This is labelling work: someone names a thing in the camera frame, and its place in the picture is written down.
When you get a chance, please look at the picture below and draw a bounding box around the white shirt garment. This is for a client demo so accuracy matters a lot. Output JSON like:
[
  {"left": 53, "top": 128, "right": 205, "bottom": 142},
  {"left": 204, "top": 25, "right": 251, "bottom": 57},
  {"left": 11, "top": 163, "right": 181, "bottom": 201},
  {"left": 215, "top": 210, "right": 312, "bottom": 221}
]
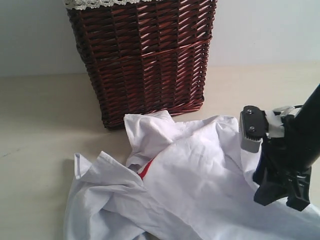
[{"left": 63, "top": 110, "right": 320, "bottom": 240}]

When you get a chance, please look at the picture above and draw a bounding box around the dark brown wicker basket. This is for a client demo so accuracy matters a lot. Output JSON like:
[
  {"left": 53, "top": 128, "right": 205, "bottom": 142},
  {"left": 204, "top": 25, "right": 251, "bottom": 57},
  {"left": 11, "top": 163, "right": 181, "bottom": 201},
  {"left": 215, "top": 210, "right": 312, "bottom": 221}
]
[{"left": 66, "top": 0, "right": 217, "bottom": 129}]

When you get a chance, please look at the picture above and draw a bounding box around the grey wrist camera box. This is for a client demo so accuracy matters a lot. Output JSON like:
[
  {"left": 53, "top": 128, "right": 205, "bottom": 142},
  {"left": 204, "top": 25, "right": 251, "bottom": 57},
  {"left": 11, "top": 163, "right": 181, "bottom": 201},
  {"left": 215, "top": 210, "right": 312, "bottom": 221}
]
[{"left": 239, "top": 105, "right": 266, "bottom": 153}]

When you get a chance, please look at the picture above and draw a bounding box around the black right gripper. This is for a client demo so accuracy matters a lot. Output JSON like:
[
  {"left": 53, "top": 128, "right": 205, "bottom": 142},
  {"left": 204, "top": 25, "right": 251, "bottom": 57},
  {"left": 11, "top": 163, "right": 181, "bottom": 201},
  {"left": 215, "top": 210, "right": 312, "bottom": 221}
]
[{"left": 252, "top": 109, "right": 313, "bottom": 212}]

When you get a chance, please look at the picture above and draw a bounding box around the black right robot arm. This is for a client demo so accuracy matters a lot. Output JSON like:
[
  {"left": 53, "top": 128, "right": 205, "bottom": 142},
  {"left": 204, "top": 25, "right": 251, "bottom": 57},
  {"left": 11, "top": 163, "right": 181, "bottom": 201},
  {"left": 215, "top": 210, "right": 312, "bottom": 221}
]
[{"left": 252, "top": 87, "right": 320, "bottom": 211}]

